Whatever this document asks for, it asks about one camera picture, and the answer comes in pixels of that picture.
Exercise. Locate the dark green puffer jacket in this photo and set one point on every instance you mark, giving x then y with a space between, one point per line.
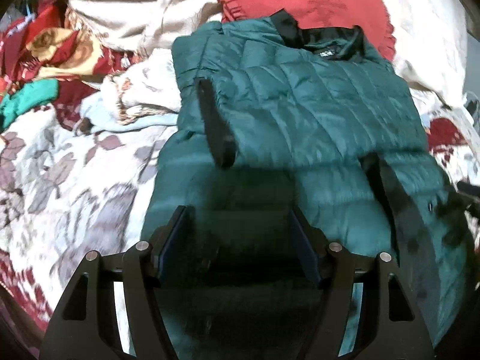
313 102

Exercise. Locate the light blue towel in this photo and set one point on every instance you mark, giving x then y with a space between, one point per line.
127 116

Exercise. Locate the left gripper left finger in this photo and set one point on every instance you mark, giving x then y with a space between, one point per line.
84 324

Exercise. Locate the red and yellow floral cloth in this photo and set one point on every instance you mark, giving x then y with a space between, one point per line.
51 43

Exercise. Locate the teal green cloth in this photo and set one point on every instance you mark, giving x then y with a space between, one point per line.
35 94

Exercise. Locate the beige embossed bedspread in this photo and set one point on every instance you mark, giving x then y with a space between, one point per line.
430 36

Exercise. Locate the floral plush blanket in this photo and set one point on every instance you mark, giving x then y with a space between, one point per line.
73 179

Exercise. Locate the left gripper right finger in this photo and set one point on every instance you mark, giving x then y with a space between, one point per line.
366 310

